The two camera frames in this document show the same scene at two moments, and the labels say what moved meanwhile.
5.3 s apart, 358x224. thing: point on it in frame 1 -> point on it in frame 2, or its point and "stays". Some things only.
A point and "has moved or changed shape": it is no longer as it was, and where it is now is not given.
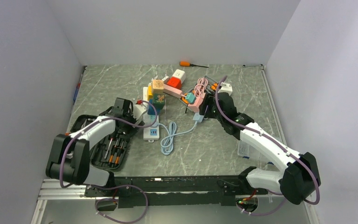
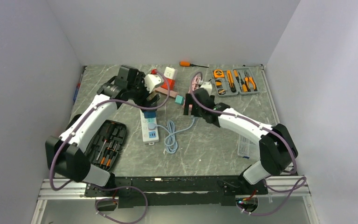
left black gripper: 130,128 -> 140,81
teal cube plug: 190,98 has moved or changed shape
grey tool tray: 205,85 has moved or changed shape
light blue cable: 167,143 has moved or changed shape
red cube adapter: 173,81 has moved or changed shape
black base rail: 177,191 stays
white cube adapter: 180,74 -> 170,73
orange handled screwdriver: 188,64 stays
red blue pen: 77,89 stays
